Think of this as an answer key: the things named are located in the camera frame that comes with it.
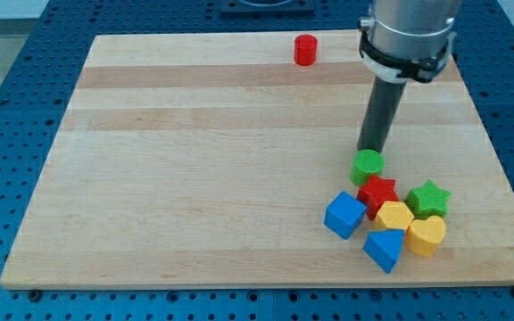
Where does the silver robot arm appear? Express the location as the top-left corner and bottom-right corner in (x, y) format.
(358, 0), (461, 84)

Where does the wooden board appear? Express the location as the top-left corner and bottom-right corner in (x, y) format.
(0, 30), (514, 290)

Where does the blue cube block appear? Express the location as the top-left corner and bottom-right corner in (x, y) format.
(323, 191), (367, 240)

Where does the green cylinder block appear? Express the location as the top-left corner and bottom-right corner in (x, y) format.
(350, 149), (386, 186)

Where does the red cylinder block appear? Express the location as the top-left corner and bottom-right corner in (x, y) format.
(294, 34), (318, 66)

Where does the red star block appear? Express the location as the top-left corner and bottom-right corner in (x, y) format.
(357, 174), (399, 221)

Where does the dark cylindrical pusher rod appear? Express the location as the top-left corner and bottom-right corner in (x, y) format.
(357, 77), (406, 152)

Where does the yellow hexagon block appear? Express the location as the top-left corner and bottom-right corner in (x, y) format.
(372, 201), (414, 231)

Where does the blue triangle block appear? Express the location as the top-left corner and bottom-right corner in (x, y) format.
(363, 229), (405, 274)

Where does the green star block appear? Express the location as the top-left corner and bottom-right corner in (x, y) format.
(405, 180), (452, 220)

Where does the yellow heart block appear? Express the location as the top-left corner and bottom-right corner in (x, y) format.
(404, 216), (446, 258)

